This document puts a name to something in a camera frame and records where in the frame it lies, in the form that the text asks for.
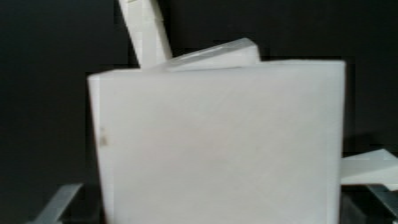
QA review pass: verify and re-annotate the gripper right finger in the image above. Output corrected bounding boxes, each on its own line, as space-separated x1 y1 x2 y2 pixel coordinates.
339 184 398 224

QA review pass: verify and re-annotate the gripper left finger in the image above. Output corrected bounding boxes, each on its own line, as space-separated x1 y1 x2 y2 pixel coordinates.
25 183 83 224

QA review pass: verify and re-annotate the white cabinet body box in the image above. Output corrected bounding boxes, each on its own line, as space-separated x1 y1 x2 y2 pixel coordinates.
115 0 398 193

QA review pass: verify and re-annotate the white cabinet top block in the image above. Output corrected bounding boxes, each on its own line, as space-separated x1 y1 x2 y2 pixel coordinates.
89 61 344 224

